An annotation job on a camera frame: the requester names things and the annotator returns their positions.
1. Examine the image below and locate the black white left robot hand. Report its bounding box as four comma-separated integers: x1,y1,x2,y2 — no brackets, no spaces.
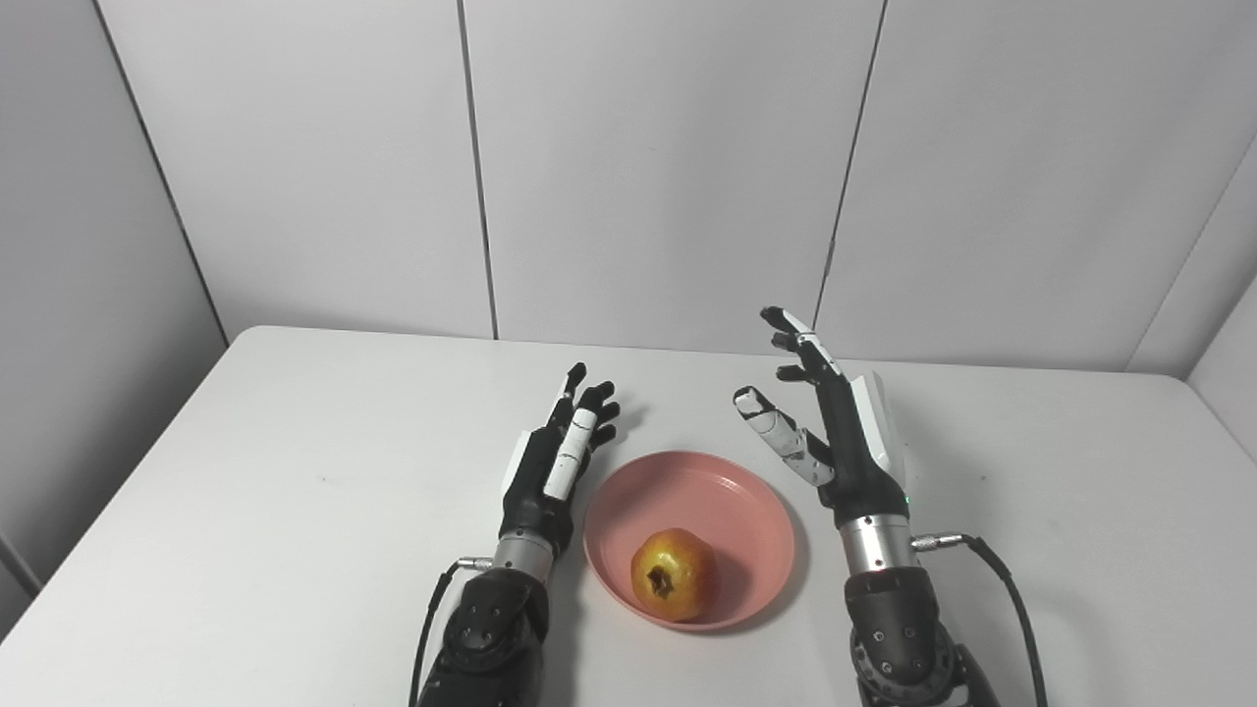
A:
499,362,622,561

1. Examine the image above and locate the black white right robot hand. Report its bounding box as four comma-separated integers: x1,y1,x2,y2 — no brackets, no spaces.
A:
733,306,909,529

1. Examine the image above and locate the pink round plate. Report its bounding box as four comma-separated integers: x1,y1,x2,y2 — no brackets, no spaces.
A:
583,451,796,631

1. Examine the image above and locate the red yellow pomegranate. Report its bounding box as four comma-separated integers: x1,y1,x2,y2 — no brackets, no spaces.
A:
630,528,720,624

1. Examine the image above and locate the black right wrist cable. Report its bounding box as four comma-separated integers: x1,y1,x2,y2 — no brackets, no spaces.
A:
911,533,1050,707

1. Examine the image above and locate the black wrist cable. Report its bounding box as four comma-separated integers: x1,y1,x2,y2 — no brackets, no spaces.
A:
911,533,1050,707
409,556,494,707

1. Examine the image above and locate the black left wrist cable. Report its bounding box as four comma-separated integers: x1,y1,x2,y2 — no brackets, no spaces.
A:
409,556,494,707

